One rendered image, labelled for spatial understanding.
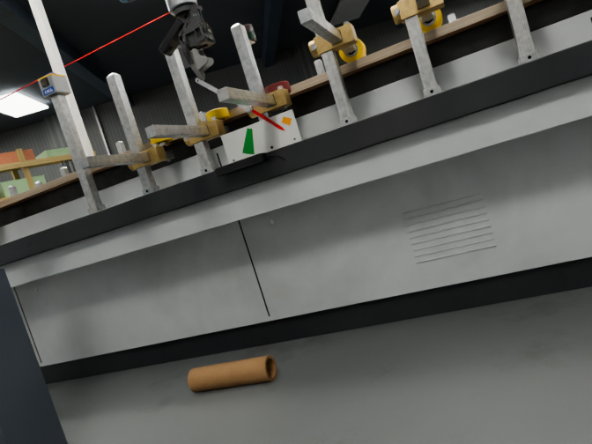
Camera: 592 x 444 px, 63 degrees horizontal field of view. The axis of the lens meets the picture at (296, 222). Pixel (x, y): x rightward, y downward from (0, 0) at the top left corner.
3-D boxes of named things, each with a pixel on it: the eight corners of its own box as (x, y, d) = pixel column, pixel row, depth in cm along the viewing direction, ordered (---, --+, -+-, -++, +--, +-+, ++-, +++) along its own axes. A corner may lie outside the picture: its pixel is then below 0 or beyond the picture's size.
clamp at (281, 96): (286, 103, 146) (282, 87, 145) (248, 118, 151) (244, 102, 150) (292, 104, 151) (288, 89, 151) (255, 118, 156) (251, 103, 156)
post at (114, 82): (157, 204, 169) (112, 71, 165) (149, 207, 170) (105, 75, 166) (163, 203, 172) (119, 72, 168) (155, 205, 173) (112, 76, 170)
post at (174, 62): (217, 185, 160) (171, 44, 156) (208, 188, 161) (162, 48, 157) (221, 184, 163) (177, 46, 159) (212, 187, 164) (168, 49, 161)
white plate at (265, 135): (301, 140, 146) (292, 108, 145) (229, 166, 156) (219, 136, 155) (301, 140, 147) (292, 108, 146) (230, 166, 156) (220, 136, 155)
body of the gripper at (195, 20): (203, 40, 141) (191, 0, 140) (181, 52, 144) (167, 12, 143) (217, 45, 148) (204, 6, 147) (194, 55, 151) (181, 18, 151)
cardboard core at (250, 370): (262, 361, 151) (184, 374, 162) (270, 385, 151) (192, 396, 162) (271, 351, 158) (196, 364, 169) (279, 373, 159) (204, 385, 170)
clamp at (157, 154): (158, 160, 164) (153, 145, 163) (128, 172, 169) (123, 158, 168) (168, 159, 170) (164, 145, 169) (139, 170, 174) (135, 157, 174)
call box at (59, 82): (57, 93, 172) (50, 72, 172) (43, 99, 175) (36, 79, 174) (72, 94, 179) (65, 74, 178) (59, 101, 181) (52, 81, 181)
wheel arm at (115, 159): (91, 168, 139) (86, 154, 138) (82, 172, 140) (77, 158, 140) (175, 159, 179) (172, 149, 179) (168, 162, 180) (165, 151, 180)
